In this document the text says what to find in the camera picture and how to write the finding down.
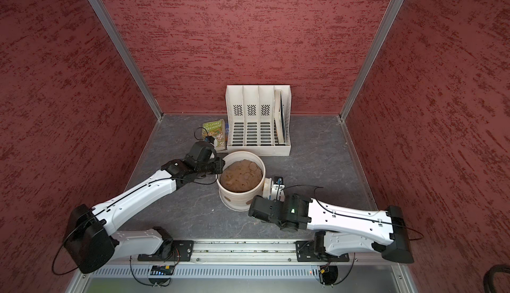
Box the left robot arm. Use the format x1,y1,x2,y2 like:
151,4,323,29
61,140,225,274

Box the white file organizer rack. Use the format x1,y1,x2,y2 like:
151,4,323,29
225,85,292,157

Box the left base cable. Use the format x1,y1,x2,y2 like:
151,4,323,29
129,248,182,288

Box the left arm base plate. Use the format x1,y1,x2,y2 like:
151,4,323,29
137,240,195,262

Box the right base cable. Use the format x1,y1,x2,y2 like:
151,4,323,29
316,252,357,286

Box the blue white scrub brush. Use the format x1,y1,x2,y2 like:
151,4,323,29
262,178,273,200

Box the white ceramic pot with mud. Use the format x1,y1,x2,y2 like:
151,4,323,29
217,151,266,212

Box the green paperback book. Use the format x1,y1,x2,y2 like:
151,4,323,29
202,119,227,152

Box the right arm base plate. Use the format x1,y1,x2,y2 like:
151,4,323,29
294,241,350,262

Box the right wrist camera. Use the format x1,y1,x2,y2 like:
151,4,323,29
269,176,285,201

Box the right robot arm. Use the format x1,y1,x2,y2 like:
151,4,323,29
248,193,414,264

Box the books in organizer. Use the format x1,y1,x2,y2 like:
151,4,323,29
274,89,286,145

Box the blue book under green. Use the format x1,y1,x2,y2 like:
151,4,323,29
224,122,229,149

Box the aluminium mounting rail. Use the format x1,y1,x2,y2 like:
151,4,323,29
99,238,399,266

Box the base cable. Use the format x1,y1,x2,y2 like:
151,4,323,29
129,248,182,288
316,252,357,286

